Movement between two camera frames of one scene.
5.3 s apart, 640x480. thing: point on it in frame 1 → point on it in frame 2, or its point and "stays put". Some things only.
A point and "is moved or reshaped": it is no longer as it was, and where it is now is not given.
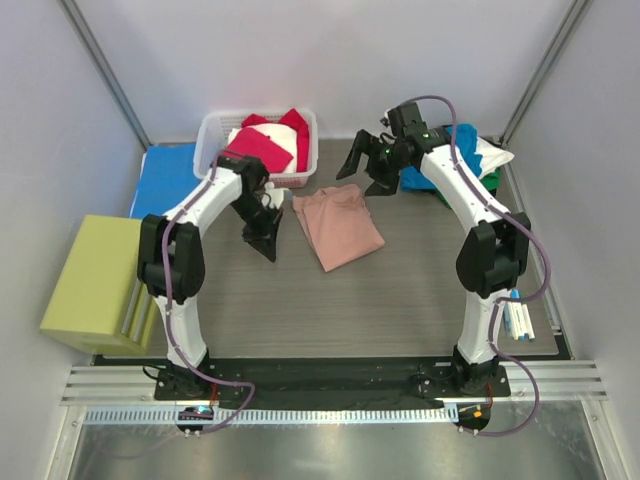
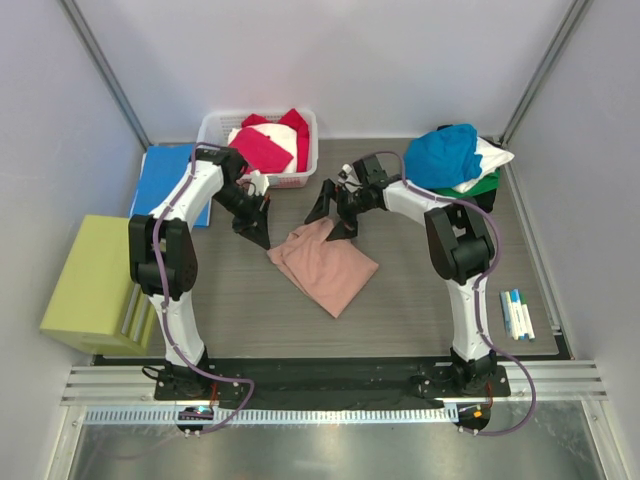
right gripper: x=362 y=144 → x=346 y=228
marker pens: x=518 y=319 stays put
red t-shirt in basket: x=254 y=143 stays put
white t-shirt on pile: x=492 y=157 stays put
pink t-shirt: x=337 y=225 is moved or reshaped
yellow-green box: x=100 y=304 stays put
